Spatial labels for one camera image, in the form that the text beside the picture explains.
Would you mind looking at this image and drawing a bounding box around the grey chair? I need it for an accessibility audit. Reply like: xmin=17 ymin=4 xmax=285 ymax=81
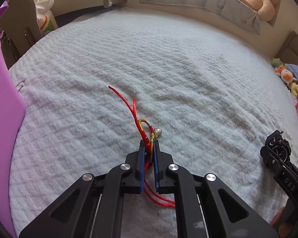
xmin=0 ymin=0 xmax=42 ymax=68

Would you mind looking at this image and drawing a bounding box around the beige upholstered headboard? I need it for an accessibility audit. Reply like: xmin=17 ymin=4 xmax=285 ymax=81
xmin=276 ymin=31 xmax=298 ymax=66

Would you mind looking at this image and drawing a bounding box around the red string bracelet with bell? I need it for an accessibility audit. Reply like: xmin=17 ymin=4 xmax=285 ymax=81
xmin=108 ymin=85 xmax=177 ymax=209

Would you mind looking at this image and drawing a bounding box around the orange white plush toy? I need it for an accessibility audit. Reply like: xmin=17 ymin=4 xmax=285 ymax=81
xmin=275 ymin=66 xmax=297 ymax=85

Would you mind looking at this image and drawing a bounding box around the purple plastic storage bin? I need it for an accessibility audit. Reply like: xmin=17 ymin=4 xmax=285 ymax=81
xmin=0 ymin=2 xmax=26 ymax=237

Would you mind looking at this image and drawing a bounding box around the black digital wrist watch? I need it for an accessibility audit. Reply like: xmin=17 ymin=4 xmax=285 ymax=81
xmin=260 ymin=130 xmax=291 ymax=168

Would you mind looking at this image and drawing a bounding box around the yellow plush toy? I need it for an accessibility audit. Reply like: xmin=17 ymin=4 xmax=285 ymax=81
xmin=289 ymin=82 xmax=298 ymax=98

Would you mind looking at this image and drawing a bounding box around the white plastic bag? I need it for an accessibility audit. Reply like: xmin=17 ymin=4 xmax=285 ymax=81
xmin=34 ymin=0 xmax=58 ymax=36

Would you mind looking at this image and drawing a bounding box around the light blue quilted bedspread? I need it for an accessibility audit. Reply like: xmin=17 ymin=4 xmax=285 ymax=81
xmin=9 ymin=9 xmax=298 ymax=233

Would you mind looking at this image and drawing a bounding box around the green plush toy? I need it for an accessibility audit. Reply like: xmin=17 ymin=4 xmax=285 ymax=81
xmin=270 ymin=58 xmax=284 ymax=68

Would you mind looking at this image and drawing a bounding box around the right hand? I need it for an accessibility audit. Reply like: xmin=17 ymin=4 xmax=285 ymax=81
xmin=270 ymin=206 xmax=293 ymax=237

